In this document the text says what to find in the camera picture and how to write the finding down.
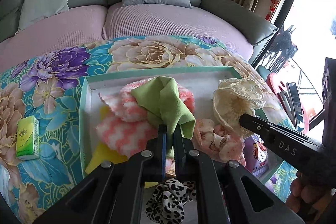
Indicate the light green cloth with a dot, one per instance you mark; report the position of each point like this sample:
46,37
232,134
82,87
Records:
160,97

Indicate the purple baby wipes pack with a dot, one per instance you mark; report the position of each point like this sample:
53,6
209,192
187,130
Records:
256,155

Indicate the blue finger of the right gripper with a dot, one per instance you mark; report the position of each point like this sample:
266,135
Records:
256,125

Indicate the person right hand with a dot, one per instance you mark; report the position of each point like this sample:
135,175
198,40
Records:
318,197

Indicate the cream lace garment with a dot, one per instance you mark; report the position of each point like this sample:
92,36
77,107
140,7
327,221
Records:
233,98

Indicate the pink sofa seat cover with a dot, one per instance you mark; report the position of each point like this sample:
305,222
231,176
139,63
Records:
89,24

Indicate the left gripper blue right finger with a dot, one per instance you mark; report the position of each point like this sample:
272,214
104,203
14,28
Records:
179,153

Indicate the floral blue blanket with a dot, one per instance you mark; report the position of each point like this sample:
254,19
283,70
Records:
48,87

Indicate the yellow sponge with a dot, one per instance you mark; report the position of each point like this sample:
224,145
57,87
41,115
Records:
103,152

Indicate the teal shallow box tray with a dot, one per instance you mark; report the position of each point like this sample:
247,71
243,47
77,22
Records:
201,81

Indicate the pink baby garment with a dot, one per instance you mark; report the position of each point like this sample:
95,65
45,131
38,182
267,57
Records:
220,143

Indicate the leopard print scrunchie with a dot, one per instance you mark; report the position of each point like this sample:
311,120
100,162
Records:
168,200

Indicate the pink white fluffy towel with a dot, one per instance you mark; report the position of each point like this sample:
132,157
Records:
126,128

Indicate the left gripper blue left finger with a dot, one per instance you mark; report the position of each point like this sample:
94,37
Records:
161,151

